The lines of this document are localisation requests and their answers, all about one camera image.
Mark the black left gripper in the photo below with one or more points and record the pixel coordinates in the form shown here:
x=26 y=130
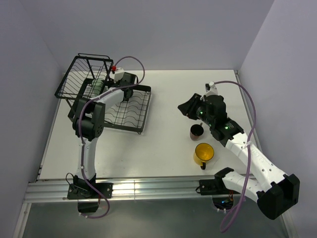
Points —
x=118 y=83

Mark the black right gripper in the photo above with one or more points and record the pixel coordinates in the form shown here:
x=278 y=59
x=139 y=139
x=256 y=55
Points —
x=187 y=108

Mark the dark maroon mug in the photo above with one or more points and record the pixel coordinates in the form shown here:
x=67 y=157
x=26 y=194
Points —
x=196 y=131

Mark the pale green cup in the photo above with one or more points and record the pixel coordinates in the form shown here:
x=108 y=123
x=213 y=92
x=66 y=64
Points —
x=97 y=87

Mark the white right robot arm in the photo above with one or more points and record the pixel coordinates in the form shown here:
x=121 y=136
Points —
x=274 y=190

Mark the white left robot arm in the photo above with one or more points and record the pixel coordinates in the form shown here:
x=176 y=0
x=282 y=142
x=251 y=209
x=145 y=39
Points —
x=88 y=125

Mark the yellow mug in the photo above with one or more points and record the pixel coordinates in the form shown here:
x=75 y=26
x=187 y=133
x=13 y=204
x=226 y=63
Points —
x=203 y=153

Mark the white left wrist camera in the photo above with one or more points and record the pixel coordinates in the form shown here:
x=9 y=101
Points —
x=116 y=73

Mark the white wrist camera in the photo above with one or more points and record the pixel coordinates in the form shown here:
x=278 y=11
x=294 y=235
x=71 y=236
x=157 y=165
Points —
x=116 y=73
x=210 y=90

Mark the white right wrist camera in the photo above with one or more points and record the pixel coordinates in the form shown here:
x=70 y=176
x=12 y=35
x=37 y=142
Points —
x=210 y=90

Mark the black wire dish rack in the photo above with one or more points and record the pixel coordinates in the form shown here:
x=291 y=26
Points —
x=76 y=84

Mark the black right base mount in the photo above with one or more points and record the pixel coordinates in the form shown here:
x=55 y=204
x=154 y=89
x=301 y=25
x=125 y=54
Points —
x=209 y=187

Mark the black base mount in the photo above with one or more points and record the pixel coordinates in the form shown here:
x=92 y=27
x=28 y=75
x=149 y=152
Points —
x=209 y=187
x=79 y=189

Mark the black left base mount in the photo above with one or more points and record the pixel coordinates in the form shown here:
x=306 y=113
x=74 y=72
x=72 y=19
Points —
x=79 y=189

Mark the aluminium mounting rail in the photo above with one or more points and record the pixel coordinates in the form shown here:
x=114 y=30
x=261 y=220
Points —
x=122 y=189

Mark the black box under rail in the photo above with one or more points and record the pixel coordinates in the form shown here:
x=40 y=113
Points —
x=87 y=207

